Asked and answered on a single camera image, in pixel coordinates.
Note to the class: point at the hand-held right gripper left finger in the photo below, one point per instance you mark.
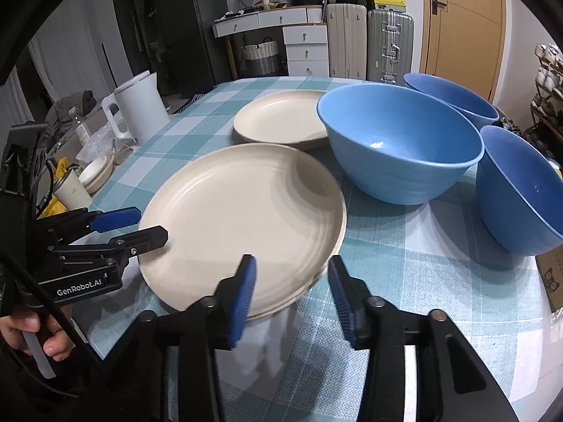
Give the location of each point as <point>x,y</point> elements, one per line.
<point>241,303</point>

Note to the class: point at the black refrigerator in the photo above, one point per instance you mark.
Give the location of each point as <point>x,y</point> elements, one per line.
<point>182,30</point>

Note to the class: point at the person's left hand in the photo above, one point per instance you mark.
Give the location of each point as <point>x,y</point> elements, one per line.
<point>57,348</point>

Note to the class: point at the silver suitcase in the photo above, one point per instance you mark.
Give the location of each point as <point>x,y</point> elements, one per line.
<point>389,44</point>

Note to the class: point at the clear plastic bag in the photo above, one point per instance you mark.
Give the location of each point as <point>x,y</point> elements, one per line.
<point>99,140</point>

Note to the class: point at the cream round plate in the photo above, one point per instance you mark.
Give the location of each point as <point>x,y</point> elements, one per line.
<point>246,220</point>
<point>281,118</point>

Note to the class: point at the yellow and black shoe box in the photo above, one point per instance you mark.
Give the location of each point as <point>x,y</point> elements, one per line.
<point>387,2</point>

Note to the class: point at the beige suitcase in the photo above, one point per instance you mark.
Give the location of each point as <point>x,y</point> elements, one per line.
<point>345,39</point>

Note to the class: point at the clear plastic bottle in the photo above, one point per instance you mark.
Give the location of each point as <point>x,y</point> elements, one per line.
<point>81,131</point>

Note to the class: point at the woven laundry basket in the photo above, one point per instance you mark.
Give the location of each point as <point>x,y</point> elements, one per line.
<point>261,55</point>

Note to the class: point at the white electric kettle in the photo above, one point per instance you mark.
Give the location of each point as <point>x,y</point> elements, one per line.
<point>140,105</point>

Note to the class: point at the wooden shoe rack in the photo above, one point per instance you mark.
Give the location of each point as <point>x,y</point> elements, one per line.
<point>539,118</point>

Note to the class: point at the cream lidded cup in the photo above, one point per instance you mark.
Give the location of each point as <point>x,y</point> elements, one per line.
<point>69,192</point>

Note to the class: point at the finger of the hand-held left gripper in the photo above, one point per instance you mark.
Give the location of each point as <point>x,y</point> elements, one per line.
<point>145,237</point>
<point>116,220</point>

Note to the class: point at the blue bowl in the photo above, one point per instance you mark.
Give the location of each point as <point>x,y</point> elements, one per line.
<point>453,96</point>
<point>523,193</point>
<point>396,149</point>

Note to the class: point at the small wooden dish stack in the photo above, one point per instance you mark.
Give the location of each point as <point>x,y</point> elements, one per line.
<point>94,172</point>

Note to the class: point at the yellow snack packet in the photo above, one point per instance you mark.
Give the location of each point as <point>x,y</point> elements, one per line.
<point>59,168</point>

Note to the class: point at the white vanity desk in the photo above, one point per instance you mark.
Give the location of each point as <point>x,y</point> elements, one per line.
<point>303,39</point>

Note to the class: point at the tan wooden door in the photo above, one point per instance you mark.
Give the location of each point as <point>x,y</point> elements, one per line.
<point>466,30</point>

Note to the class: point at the dark cloth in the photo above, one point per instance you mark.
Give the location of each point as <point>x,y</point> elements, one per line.
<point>70,106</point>

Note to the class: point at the white curtain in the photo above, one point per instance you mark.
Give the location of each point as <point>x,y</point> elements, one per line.
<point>74,44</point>

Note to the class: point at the printed cardboard box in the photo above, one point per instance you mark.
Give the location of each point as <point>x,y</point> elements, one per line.
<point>552,279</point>

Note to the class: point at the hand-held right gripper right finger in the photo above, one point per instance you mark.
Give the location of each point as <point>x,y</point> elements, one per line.
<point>344,303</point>

